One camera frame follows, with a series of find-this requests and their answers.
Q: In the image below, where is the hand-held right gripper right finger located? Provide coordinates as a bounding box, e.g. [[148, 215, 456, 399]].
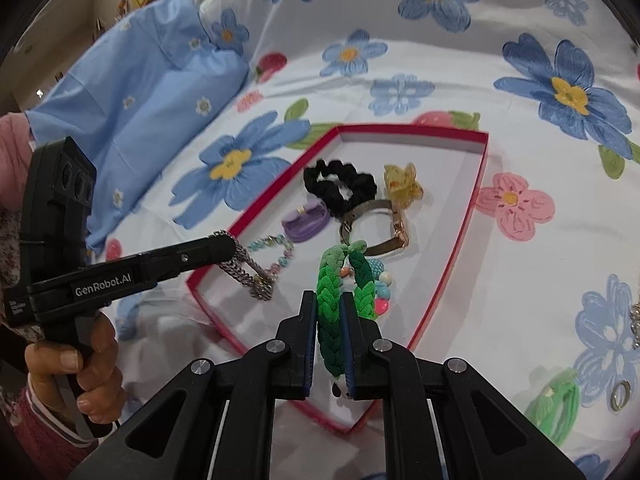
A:
[[340, 292, 588, 480]]

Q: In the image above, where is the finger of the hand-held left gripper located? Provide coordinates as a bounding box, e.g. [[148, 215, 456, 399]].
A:
[[150, 235, 240, 286]]

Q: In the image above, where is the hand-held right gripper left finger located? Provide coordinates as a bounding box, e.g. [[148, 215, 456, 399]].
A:
[[82, 290, 321, 480]]

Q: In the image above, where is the green braided hair tie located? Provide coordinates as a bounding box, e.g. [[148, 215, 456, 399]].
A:
[[316, 240, 383, 401]]

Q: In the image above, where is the silver chain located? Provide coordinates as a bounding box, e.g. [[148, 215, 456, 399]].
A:
[[212, 229, 275, 302]]

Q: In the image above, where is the colourful bead bracelet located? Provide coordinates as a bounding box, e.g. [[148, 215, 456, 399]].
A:
[[345, 257, 393, 318]]

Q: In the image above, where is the pastel beaded bracelet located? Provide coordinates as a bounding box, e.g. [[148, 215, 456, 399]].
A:
[[247, 234, 296, 281]]

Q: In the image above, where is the purple hair tie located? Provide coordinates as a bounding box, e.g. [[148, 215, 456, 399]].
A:
[[281, 198, 331, 243]]

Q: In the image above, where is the wristwatch with metal band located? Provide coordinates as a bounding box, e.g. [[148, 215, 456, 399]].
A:
[[340, 199, 412, 257]]

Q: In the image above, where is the black scrunchie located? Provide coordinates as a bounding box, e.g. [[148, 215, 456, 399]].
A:
[[302, 158, 378, 211]]

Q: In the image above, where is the yellow hair claw clip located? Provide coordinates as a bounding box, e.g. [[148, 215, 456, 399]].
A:
[[383, 161, 425, 209]]

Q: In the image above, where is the red shallow cardboard box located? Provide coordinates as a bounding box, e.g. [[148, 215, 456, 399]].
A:
[[186, 123, 491, 435]]

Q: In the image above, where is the person's left forearm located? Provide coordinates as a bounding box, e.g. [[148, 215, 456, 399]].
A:
[[0, 372, 103, 480]]

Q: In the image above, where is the person's left hand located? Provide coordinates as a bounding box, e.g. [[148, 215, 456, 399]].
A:
[[24, 312, 126, 418]]

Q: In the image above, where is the person's clothed body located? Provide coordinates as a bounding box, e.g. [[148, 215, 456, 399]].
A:
[[0, 112, 36, 341]]

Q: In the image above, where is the light blue pillow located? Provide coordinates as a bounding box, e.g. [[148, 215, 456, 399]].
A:
[[22, 0, 251, 256]]

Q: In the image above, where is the light green hair tie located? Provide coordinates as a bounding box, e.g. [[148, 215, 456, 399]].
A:
[[522, 367, 583, 448]]

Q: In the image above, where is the metal ring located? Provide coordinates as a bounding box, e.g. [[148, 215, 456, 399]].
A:
[[611, 381, 632, 412]]

